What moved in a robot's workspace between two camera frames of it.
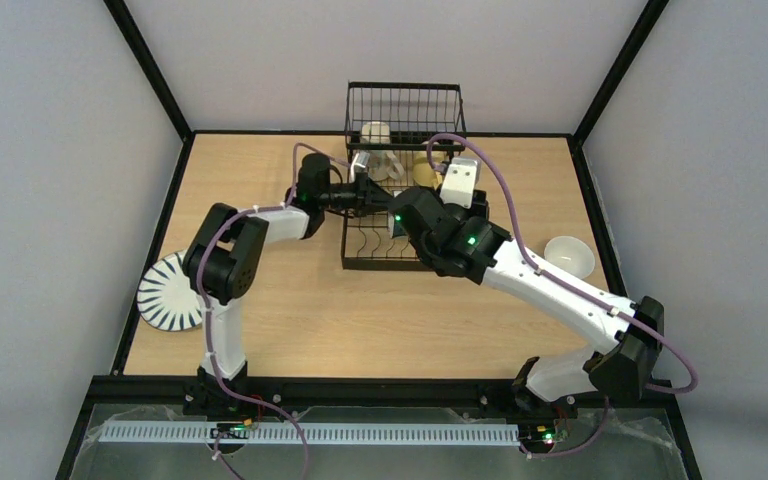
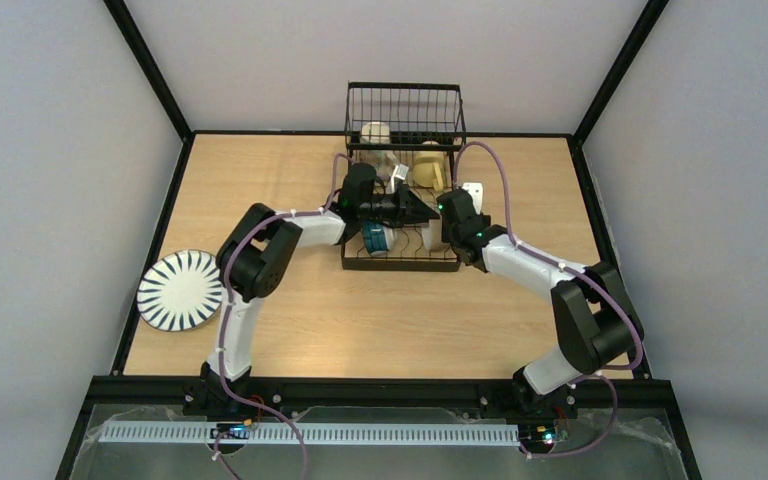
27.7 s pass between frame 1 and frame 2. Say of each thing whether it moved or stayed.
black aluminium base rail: stayed
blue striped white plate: stayed
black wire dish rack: stayed
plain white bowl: moved
